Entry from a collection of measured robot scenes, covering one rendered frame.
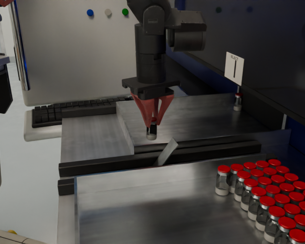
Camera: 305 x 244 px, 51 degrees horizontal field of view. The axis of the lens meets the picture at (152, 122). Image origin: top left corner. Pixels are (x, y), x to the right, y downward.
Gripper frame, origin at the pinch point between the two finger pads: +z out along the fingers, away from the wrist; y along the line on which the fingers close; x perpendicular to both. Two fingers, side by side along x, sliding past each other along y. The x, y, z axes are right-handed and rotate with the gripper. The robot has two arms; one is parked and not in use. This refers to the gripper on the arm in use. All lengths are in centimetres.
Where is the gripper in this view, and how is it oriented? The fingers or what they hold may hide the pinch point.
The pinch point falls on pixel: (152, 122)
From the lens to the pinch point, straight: 66.7
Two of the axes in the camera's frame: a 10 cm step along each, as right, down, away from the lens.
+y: 8.8, -2.2, 4.2
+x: -4.8, -3.6, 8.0
